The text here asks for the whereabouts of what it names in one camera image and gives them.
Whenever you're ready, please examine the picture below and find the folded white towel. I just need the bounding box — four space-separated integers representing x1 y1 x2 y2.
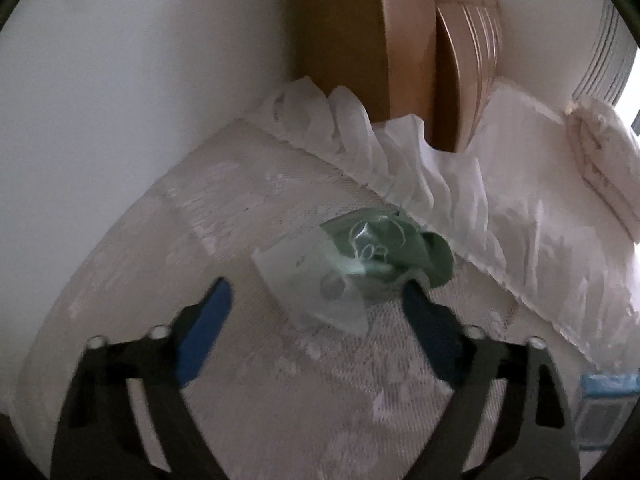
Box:
564 97 640 241

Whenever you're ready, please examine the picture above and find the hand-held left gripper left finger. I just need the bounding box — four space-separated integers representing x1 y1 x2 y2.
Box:
50 277 233 480

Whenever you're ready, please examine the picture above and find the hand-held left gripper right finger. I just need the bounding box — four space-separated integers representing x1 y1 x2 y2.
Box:
401 280 582 480

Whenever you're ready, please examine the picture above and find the white lace bedspread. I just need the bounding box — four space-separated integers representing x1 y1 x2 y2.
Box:
10 75 581 480

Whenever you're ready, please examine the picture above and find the clear bag with green item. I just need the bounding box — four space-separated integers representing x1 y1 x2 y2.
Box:
252 207 456 333

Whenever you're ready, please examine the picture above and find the wooden headboard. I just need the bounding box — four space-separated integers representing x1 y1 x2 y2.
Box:
295 0 503 153

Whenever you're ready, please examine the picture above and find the blue and white carton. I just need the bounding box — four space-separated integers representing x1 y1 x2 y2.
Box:
579 372 640 453

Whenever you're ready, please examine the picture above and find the pale pink bed sheet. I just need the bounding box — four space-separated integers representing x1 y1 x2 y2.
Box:
425 82 640 373

